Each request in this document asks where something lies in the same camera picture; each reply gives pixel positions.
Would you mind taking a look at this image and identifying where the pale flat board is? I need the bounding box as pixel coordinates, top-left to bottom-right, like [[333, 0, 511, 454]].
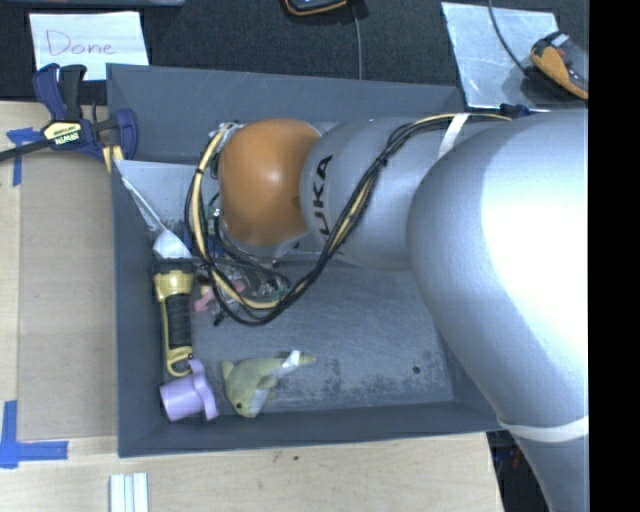
[[16, 153, 121, 442]]

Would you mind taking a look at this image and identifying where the yellow and black flashlight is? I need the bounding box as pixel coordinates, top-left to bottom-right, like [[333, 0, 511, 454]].
[[151, 263, 197, 379]]

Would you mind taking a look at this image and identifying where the white rounded object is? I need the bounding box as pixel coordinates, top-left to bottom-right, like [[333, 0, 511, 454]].
[[151, 229, 194, 261]]

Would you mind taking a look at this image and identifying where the purple plastic cup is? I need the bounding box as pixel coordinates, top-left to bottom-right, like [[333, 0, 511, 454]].
[[158, 358, 221, 423]]

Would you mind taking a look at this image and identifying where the grey metal bin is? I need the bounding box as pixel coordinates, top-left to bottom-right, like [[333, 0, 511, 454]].
[[105, 62, 503, 459]]

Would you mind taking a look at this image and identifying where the green and white dolphin plush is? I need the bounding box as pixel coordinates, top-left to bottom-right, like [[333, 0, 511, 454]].
[[220, 349, 318, 419]]

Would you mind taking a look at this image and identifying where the small pink toy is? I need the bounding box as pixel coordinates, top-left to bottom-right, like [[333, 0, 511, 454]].
[[193, 284, 217, 315]]

